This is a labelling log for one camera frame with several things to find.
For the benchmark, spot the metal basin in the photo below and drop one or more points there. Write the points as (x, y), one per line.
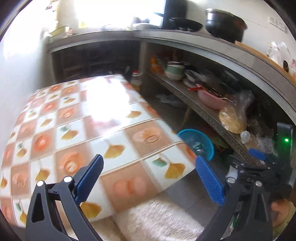
(145, 26)

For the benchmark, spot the blue plastic basket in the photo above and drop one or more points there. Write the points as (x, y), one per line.
(189, 136)

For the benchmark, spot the grey patterned-edge shelf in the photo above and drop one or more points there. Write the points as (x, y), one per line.
(208, 113)

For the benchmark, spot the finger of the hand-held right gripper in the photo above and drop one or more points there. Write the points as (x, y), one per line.
(256, 153)

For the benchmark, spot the black panel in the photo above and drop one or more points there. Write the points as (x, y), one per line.
(173, 11)

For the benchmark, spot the orange snack packets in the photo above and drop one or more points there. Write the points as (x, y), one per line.
(157, 64)

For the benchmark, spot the person's right hand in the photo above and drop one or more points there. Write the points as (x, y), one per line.
(278, 213)

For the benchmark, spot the clear plastic bag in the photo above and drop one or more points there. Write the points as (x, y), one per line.
(245, 102)

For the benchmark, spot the yellow food bag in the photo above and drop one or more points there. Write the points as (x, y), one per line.
(231, 120)

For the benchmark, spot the stack of plates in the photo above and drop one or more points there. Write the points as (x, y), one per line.
(193, 77)

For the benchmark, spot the black wok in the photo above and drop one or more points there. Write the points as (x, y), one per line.
(187, 24)

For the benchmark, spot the pink plastic basin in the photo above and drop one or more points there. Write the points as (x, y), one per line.
(208, 89)

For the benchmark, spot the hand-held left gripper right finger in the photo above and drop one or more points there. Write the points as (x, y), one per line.
(208, 178)

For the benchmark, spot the red cap jar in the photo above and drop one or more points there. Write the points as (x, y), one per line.
(136, 77)

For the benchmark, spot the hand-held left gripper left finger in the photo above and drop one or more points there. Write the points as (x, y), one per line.
(90, 178)

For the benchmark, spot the white wall outlet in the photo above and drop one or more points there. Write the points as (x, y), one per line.
(277, 24)

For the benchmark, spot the green bowl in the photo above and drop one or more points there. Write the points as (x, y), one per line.
(174, 70)

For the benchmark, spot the black cooking pot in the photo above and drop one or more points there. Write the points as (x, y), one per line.
(224, 25)

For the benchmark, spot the concrete kitchen counter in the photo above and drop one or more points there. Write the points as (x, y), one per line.
(185, 37)

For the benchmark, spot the person's right forearm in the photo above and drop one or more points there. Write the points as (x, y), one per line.
(290, 229)

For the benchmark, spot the white plastic bags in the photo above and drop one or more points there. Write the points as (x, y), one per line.
(279, 53)

